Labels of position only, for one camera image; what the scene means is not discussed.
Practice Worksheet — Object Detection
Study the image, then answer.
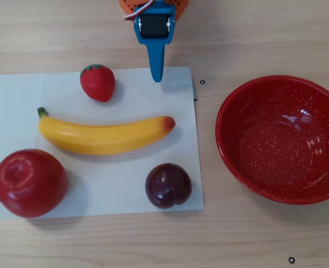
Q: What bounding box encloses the dark purple toy plum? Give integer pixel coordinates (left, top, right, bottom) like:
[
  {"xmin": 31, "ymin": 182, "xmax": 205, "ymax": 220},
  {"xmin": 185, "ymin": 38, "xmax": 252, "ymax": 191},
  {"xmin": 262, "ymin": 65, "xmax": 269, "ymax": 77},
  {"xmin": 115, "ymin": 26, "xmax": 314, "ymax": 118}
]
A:
[{"xmin": 144, "ymin": 163, "xmax": 193, "ymax": 209}]

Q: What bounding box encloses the white paper sheet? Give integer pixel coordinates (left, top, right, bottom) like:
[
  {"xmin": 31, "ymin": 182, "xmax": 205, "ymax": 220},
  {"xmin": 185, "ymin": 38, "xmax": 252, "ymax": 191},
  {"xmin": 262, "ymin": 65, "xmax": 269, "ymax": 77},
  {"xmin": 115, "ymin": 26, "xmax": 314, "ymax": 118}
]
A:
[{"xmin": 0, "ymin": 66, "xmax": 205, "ymax": 222}]

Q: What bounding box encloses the red toy apple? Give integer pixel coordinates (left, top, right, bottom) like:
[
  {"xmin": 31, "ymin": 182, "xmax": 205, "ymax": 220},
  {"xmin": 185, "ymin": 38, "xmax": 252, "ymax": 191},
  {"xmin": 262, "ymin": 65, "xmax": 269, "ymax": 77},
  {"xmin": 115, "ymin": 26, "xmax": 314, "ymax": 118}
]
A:
[{"xmin": 0, "ymin": 149, "xmax": 69, "ymax": 219}]

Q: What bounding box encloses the yellow toy banana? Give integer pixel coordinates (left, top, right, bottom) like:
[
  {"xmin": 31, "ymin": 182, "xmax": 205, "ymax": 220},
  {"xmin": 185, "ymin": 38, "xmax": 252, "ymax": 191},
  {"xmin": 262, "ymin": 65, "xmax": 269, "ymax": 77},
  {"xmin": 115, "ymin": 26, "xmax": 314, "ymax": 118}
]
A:
[{"xmin": 37, "ymin": 107, "xmax": 176, "ymax": 156}]

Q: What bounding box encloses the white red black servo cable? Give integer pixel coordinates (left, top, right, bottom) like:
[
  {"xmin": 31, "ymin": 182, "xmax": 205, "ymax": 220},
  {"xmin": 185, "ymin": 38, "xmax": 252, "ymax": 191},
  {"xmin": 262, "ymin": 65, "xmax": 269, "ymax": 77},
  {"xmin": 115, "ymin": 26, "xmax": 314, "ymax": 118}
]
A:
[{"xmin": 124, "ymin": 0, "xmax": 156, "ymax": 21}]

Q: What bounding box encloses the red toy strawberry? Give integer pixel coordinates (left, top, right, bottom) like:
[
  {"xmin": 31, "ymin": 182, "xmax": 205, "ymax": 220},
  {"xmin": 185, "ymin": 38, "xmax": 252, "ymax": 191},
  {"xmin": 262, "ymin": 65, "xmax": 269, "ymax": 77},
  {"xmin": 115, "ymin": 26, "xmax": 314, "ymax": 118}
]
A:
[{"xmin": 79, "ymin": 64, "xmax": 117, "ymax": 103}]

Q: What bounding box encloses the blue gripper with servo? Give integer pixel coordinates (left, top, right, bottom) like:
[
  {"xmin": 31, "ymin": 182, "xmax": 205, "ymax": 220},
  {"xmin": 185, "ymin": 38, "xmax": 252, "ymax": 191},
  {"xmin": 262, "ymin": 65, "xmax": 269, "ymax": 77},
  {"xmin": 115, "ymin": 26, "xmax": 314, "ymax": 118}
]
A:
[{"xmin": 133, "ymin": 0, "xmax": 177, "ymax": 83}]

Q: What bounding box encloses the red speckled enamel bowl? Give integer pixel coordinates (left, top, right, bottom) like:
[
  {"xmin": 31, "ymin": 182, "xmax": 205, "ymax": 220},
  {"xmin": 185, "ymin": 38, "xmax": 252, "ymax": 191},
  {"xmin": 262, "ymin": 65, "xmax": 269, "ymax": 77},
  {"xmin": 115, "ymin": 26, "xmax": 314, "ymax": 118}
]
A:
[{"xmin": 215, "ymin": 74, "xmax": 329, "ymax": 205}]

